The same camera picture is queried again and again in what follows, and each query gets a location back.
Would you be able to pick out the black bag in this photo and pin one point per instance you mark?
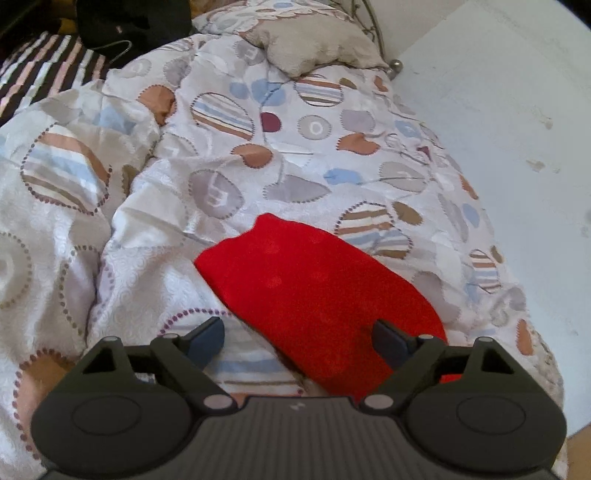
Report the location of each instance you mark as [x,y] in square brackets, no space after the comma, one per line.
[134,21]

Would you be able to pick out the beige pillow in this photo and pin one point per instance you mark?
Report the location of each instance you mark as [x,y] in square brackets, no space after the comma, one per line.
[314,39]

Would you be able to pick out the metal bed headboard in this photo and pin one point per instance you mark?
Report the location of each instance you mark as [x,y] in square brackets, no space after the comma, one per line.
[375,27]

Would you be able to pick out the yellow cloth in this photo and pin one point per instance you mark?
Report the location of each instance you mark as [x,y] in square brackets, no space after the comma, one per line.
[65,26]

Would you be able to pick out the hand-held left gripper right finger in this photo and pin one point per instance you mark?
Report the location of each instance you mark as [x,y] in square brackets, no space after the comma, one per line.
[390,345]

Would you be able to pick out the red fleece garment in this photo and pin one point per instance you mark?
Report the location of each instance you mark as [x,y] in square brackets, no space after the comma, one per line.
[318,295]

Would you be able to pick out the striped bed sheet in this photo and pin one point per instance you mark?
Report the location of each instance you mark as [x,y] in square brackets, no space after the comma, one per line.
[41,69]

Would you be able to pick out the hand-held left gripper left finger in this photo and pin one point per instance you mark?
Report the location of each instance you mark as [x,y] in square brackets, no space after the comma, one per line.
[208,342]

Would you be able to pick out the patterned white duvet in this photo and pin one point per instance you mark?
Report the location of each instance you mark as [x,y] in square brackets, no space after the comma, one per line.
[221,152]

